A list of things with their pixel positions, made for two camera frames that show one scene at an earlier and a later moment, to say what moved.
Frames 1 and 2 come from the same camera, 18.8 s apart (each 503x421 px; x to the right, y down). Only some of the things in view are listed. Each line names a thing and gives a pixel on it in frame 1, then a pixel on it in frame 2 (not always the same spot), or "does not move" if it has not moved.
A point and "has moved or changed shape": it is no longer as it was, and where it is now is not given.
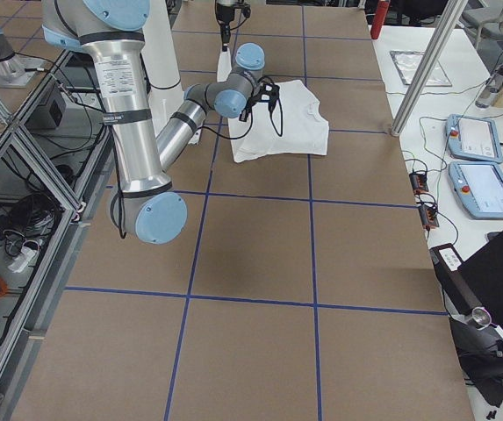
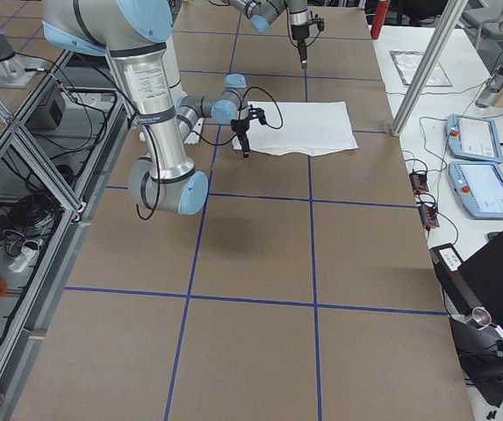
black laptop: [486, 288] does not move
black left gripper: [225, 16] -> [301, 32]
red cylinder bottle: [380, 16] does not move
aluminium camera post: [428, 63] does not move
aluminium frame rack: [32, 179] does not move
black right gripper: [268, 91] -> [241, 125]
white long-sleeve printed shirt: [284, 122] has moved or changed shape
